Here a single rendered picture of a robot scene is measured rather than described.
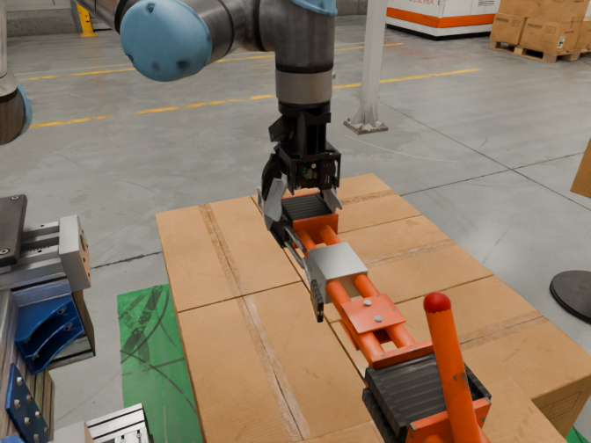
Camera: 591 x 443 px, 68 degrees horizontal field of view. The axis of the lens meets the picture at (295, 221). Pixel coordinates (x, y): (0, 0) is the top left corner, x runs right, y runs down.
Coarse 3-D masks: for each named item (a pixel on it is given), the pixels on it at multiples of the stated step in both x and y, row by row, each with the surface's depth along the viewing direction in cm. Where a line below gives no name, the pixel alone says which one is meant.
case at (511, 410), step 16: (496, 384) 60; (512, 384) 60; (496, 400) 58; (512, 400) 58; (528, 400) 58; (496, 416) 56; (512, 416) 56; (528, 416) 56; (544, 416) 56; (336, 432) 54; (352, 432) 54; (368, 432) 54; (496, 432) 54; (512, 432) 54; (528, 432) 54; (544, 432) 54
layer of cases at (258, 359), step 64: (384, 192) 189; (192, 256) 151; (256, 256) 151; (384, 256) 151; (448, 256) 151; (192, 320) 125; (256, 320) 125; (512, 320) 125; (192, 384) 120; (256, 384) 107; (320, 384) 107; (576, 384) 109
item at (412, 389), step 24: (384, 360) 44; (408, 360) 45; (432, 360) 45; (384, 384) 42; (408, 384) 42; (432, 384) 42; (480, 384) 42; (384, 408) 40; (408, 408) 40; (432, 408) 40; (480, 408) 39; (384, 432) 41; (408, 432) 38; (432, 432) 39
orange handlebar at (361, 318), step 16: (304, 240) 64; (336, 240) 64; (336, 288) 55; (368, 288) 55; (336, 304) 54; (352, 304) 52; (368, 304) 52; (384, 304) 52; (352, 320) 50; (368, 320) 50; (384, 320) 50; (400, 320) 50; (352, 336) 51; (368, 336) 49; (384, 336) 51; (400, 336) 49; (368, 352) 47; (480, 432) 39
